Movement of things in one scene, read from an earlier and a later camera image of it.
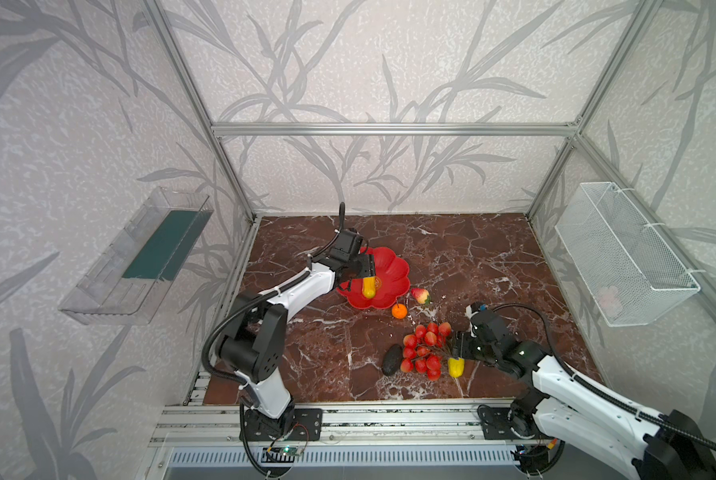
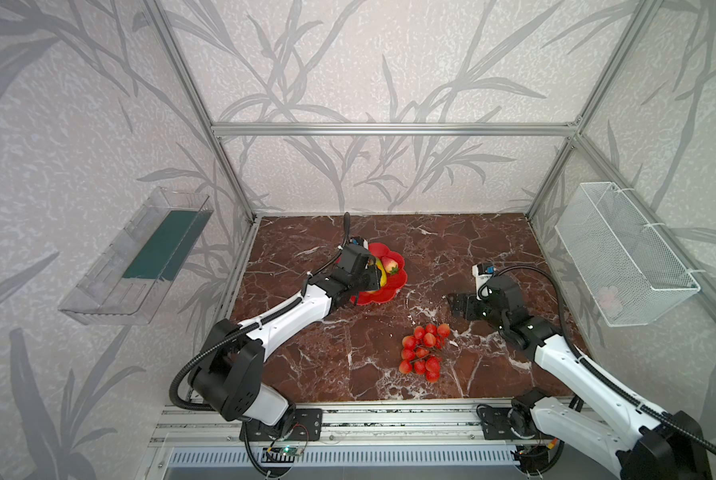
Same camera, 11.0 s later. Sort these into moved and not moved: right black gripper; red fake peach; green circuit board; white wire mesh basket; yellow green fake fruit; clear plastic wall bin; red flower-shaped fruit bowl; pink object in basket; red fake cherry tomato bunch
Moved: yellow green fake fruit; red fake peach; right black gripper
Not moved: green circuit board; red fake cherry tomato bunch; red flower-shaped fruit bowl; clear plastic wall bin; white wire mesh basket; pink object in basket
